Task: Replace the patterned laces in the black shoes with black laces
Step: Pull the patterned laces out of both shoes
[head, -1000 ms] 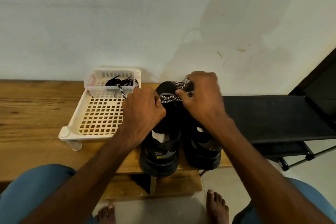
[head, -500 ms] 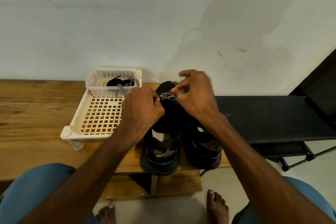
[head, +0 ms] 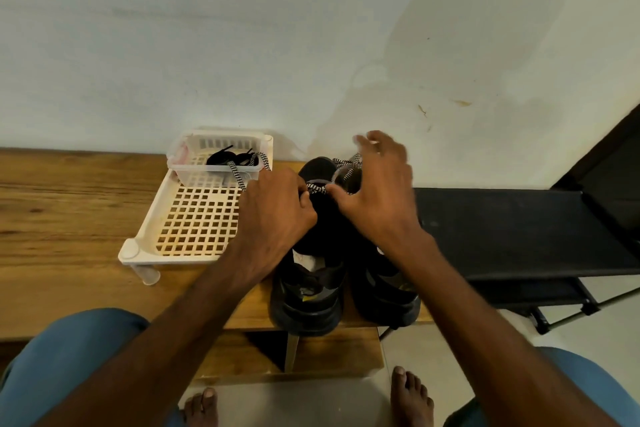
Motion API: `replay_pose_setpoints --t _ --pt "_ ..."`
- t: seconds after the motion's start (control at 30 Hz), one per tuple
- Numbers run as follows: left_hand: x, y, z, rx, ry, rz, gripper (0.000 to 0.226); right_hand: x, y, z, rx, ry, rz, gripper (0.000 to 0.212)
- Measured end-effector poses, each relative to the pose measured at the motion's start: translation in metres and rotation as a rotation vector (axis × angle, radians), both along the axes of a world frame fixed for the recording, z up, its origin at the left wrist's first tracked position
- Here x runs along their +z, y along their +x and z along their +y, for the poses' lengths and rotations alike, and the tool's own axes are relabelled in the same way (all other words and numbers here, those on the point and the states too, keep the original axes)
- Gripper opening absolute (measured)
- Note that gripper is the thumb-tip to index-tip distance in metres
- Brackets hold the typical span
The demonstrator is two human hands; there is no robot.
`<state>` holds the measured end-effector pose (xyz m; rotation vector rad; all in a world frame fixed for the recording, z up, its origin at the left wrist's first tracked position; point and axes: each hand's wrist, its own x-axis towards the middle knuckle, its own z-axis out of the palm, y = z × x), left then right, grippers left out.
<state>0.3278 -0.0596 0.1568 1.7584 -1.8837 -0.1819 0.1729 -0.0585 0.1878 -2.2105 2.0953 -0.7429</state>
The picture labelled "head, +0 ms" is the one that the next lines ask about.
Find low wooden table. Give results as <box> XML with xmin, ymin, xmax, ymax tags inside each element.
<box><xmin>0</xmin><ymin>147</ymin><xmax>436</xmax><ymax>383</ymax></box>

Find black shoe rack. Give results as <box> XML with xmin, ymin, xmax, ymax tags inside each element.
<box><xmin>413</xmin><ymin>186</ymin><xmax>640</xmax><ymax>335</ymax></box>

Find large white plastic tray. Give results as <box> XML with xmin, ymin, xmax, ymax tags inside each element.
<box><xmin>118</xmin><ymin>128</ymin><xmax>275</xmax><ymax>286</ymax></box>

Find black shoe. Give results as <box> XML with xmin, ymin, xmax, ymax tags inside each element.
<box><xmin>340</xmin><ymin>161</ymin><xmax>423</xmax><ymax>329</ymax></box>
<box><xmin>268</xmin><ymin>156</ymin><xmax>351</xmax><ymax>337</ymax></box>

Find person's right hand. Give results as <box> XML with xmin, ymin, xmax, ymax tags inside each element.
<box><xmin>325</xmin><ymin>130</ymin><xmax>426</xmax><ymax>253</ymax></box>

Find black shoelaces bundle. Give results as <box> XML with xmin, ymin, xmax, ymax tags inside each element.
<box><xmin>206</xmin><ymin>145</ymin><xmax>261</xmax><ymax>167</ymax></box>

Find dark door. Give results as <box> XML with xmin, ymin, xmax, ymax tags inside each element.
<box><xmin>552</xmin><ymin>101</ymin><xmax>640</xmax><ymax>263</ymax></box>

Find small white plastic basket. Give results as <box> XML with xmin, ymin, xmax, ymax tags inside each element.
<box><xmin>167</xmin><ymin>129</ymin><xmax>274</xmax><ymax>189</ymax></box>

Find person's blue shorts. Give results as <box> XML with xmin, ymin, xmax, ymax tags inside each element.
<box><xmin>0</xmin><ymin>308</ymin><xmax>640</xmax><ymax>427</ymax></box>

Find person's right forearm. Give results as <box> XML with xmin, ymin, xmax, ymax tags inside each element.
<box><xmin>385</xmin><ymin>232</ymin><xmax>621</xmax><ymax>427</ymax></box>

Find person's left hand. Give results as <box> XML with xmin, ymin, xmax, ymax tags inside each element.
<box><xmin>225</xmin><ymin>163</ymin><xmax>319</xmax><ymax>283</ymax></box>

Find person's left forearm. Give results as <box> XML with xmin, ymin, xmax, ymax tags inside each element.
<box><xmin>40</xmin><ymin>252</ymin><xmax>271</xmax><ymax>427</ymax></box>

